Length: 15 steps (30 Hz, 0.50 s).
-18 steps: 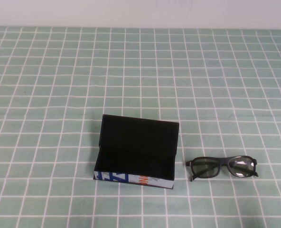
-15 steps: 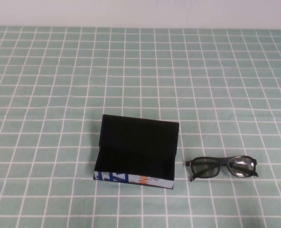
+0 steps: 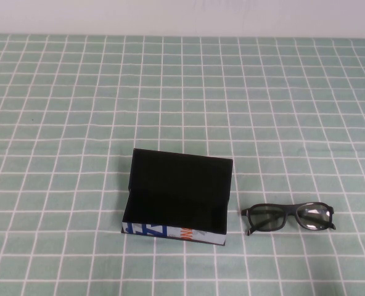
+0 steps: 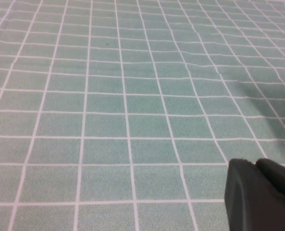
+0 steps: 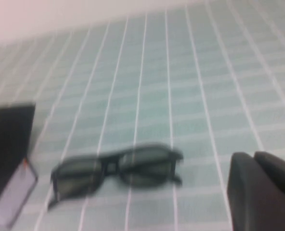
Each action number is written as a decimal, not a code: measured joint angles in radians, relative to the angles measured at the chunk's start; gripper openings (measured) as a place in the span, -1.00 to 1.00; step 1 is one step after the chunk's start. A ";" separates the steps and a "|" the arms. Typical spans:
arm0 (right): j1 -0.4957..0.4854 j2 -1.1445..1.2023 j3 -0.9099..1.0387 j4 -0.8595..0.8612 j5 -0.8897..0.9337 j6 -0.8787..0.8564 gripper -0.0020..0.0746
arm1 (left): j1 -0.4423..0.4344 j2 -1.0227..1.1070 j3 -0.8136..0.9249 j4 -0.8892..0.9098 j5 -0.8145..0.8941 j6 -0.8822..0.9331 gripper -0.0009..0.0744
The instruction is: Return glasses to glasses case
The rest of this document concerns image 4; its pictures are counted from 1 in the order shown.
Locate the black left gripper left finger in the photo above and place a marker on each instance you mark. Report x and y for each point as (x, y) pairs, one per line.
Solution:
(248, 204)

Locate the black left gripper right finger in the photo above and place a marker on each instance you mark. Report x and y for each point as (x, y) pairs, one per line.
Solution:
(282, 180)

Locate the green white grid tablecloth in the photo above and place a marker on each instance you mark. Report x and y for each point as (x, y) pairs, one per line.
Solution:
(108, 108)

